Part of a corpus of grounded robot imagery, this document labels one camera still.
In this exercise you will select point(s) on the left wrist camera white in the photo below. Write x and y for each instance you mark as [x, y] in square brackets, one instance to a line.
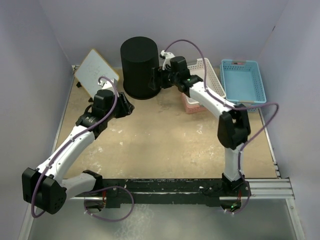
[110, 85]

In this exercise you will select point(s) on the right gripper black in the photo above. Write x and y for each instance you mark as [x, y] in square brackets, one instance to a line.
[162, 74]

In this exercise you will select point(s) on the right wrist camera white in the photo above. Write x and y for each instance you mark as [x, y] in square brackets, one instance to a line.
[166, 56]

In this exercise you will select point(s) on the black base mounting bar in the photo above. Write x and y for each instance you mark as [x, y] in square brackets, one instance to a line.
[210, 192]

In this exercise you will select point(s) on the black plastic waste bin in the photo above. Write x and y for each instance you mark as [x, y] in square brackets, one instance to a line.
[139, 55]

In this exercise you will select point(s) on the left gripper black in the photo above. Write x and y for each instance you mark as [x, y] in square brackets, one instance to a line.
[126, 108]

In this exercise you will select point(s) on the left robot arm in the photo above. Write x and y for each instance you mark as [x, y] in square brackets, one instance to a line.
[45, 186]

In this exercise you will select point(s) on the white plastic basket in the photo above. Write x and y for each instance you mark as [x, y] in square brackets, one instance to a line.
[212, 80]

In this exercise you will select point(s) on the small whiteboard yellow frame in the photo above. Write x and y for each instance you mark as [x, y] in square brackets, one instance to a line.
[92, 67]

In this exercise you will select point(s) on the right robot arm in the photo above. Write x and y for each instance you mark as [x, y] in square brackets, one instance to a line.
[233, 121]

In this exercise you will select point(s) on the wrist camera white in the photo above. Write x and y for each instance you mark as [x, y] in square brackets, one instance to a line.
[110, 85]
[166, 56]

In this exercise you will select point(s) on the pink plastic basket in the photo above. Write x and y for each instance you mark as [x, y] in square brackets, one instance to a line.
[191, 106]

